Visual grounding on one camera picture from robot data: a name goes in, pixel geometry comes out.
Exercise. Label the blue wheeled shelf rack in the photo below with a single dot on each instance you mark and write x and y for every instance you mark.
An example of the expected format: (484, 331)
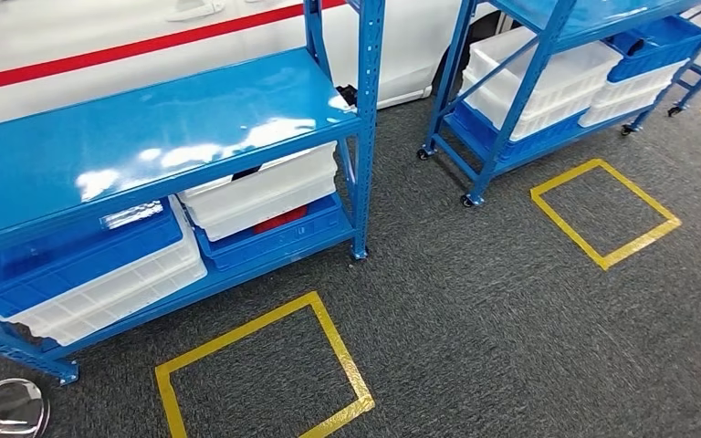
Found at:
(495, 145)

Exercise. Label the blue metal shelf rack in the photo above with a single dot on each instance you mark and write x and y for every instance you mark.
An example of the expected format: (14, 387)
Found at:
(145, 139)

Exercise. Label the red plastic piece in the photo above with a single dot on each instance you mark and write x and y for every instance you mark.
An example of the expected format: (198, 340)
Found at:
(281, 219)

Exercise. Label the blue plastic crate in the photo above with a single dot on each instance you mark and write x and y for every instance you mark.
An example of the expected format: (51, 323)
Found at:
(659, 51)
(278, 239)
(471, 130)
(84, 266)

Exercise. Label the white plastic crate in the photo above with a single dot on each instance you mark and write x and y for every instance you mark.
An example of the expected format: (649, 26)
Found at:
(266, 193)
(544, 78)
(628, 96)
(121, 296)

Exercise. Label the white car red stripe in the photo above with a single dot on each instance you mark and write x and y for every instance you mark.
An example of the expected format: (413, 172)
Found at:
(145, 48)

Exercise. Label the small black plastic bracket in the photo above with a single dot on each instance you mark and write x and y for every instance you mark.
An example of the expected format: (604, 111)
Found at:
(348, 93)

